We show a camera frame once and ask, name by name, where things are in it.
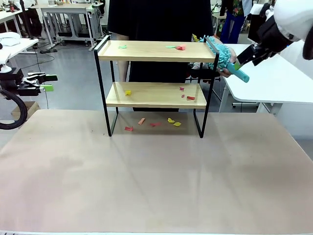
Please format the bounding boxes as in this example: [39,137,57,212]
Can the person in black shirt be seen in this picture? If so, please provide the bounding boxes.
[107,0,215,112]

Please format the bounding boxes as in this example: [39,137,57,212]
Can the two-tier wooden black-frame shelf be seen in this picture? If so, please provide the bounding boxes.
[93,35,221,139]

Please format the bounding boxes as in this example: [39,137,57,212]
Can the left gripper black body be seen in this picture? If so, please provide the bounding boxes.
[0,69,25,91]

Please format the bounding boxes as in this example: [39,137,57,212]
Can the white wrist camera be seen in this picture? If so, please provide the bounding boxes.
[0,48,12,73]
[249,2,274,19]

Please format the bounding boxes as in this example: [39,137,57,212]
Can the person in blue trousers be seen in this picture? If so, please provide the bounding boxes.
[219,0,254,45]

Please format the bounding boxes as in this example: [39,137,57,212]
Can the small white side table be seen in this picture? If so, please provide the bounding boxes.
[0,38,40,71]

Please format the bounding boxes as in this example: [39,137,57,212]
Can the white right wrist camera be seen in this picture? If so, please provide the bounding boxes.
[249,2,274,19]

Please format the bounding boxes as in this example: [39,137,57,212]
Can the black tripod stand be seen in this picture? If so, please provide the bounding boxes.
[19,0,35,40]

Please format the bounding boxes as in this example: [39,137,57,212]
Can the thin black floor cable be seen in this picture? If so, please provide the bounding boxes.
[34,45,56,110]

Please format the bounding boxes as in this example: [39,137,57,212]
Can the black monitor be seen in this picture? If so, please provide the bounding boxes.
[247,11,264,45]

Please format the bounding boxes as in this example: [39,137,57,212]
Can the white cloth bundle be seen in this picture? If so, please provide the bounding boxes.
[0,32,22,47]

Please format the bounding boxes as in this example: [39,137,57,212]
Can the teal microfiber duster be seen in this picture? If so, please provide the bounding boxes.
[199,35,250,84]

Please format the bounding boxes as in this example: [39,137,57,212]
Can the person's left hand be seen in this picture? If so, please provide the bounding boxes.
[219,47,238,78]

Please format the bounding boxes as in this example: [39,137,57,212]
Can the person's right forearm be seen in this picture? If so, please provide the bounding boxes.
[116,33,131,83]

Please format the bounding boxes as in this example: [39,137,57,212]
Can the grey metal workbench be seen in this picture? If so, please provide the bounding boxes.
[40,2,104,47]

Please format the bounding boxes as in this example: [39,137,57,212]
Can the black corrugated cable sleeve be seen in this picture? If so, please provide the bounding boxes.
[0,88,28,130]

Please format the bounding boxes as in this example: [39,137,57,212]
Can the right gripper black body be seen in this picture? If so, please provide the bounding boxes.
[256,16,294,54]

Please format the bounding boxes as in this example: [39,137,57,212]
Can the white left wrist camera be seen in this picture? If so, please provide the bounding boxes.
[0,48,12,73]

